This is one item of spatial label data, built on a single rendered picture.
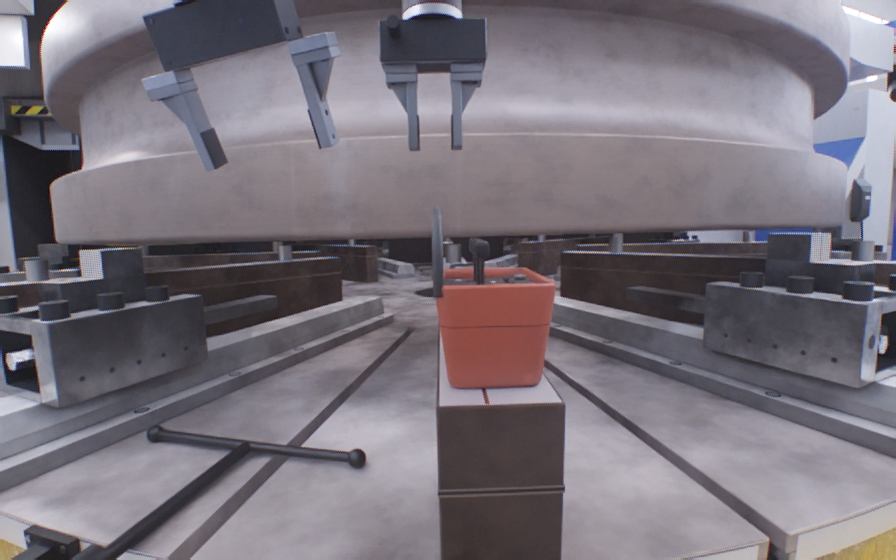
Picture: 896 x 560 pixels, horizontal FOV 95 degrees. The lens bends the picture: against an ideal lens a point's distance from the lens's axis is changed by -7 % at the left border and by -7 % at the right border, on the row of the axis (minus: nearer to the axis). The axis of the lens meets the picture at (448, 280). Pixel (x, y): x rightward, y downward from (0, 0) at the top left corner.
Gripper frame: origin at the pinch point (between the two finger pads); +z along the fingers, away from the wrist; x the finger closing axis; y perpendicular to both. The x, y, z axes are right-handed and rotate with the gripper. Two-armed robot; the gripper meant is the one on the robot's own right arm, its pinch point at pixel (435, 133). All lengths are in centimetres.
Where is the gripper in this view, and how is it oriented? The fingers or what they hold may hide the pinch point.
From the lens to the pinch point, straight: 58.8
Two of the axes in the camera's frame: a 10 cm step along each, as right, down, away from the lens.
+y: 0.2, 1.2, -9.9
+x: 10.0, -0.2, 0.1
